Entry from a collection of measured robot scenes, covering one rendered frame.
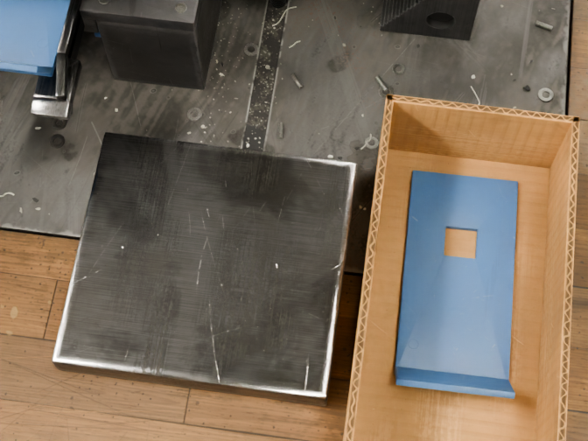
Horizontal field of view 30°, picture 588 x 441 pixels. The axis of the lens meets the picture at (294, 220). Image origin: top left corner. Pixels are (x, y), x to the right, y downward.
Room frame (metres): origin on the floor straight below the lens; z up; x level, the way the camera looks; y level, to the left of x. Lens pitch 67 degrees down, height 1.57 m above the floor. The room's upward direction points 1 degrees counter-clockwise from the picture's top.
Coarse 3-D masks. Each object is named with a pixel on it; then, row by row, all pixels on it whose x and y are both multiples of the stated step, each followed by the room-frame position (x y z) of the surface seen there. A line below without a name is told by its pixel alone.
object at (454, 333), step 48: (432, 192) 0.30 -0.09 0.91; (480, 192) 0.30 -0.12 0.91; (432, 240) 0.27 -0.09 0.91; (480, 240) 0.26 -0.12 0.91; (432, 288) 0.23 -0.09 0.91; (480, 288) 0.23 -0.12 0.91; (432, 336) 0.20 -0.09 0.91; (480, 336) 0.20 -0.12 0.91; (432, 384) 0.16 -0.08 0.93; (480, 384) 0.16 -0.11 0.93
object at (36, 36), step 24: (0, 0) 0.40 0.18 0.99; (24, 0) 0.40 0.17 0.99; (48, 0) 0.40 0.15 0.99; (0, 24) 0.38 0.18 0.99; (24, 24) 0.38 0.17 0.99; (48, 24) 0.38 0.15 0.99; (0, 48) 0.36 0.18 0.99; (24, 48) 0.36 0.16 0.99; (48, 48) 0.36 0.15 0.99; (24, 72) 0.35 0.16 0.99; (48, 72) 0.34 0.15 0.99
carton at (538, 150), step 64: (384, 128) 0.32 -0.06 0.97; (448, 128) 0.33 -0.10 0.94; (512, 128) 0.32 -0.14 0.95; (576, 128) 0.31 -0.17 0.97; (384, 192) 0.30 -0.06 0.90; (576, 192) 0.27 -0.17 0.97; (384, 256) 0.26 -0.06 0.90; (384, 320) 0.21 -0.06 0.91; (512, 320) 0.21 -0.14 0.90; (384, 384) 0.17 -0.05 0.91; (512, 384) 0.17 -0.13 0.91
